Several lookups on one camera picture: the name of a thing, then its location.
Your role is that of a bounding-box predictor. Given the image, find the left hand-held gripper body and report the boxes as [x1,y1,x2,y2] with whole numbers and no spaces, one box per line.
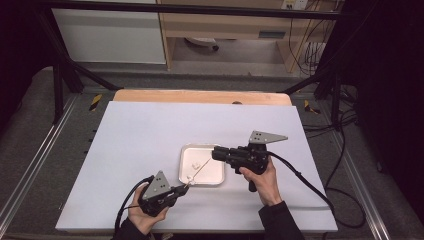
[137,170,184,218]

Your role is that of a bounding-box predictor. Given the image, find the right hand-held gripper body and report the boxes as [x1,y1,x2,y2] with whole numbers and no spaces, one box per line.
[229,130,289,193]

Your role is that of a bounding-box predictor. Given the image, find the thin wooden skewer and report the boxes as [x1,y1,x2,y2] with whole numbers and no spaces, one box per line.
[190,157,213,185]

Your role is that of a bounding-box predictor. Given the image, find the square metal tray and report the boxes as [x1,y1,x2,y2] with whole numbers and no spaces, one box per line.
[178,143,226,187]

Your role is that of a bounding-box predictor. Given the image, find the person's left hand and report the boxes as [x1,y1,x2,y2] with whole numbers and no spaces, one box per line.
[127,192,170,236]

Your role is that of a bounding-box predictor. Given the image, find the person's right hand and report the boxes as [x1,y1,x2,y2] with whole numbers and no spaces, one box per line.
[238,158,284,208]

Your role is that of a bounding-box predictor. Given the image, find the wooden table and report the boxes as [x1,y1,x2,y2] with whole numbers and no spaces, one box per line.
[112,88,293,107]

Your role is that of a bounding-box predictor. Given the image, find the white board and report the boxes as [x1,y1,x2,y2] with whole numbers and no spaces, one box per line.
[54,100,339,234]

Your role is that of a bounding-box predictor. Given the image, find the yellow black tape strip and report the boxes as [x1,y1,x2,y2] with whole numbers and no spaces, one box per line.
[88,93,103,112]
[303,99,321,115]

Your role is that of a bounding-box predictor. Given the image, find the chair base with caster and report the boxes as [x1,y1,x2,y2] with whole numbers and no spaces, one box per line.
[183,36,220,52]

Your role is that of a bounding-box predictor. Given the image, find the light wooden desk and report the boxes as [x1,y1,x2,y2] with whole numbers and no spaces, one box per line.
[156,0,345,74]

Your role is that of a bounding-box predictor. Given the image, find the dark curtain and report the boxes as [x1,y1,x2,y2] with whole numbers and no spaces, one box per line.
[339,0,424,221]
[0,0,56,134]

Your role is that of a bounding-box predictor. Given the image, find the white cabinet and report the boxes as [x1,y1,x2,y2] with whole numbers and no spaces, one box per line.
[50,8,167,65]

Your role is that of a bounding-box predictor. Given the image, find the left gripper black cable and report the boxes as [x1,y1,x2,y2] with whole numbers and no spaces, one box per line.
[113,175,156,235]

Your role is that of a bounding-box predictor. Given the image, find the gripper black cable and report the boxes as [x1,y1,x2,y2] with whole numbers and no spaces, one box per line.
[266,150,367,230]
[113,175,156,235]

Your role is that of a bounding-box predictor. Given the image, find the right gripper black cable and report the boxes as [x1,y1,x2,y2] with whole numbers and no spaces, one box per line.
[266,150,367,230]

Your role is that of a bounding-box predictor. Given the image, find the black cables on floor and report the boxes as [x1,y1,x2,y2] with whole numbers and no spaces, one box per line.
[301,84,360,140]

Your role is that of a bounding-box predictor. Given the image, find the aluminium floor rail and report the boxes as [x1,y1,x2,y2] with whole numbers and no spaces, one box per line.
[328,131,392,240]
[0,94,80,228]

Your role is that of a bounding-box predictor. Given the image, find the hanging black cables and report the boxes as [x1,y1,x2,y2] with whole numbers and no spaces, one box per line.
[287,0,338,77]

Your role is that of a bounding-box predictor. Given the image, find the black metal frame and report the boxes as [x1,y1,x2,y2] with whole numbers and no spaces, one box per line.
[32,0,345,126]

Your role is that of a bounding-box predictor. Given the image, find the white wall socket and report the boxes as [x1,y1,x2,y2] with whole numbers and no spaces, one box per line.
[281,0,310,11]

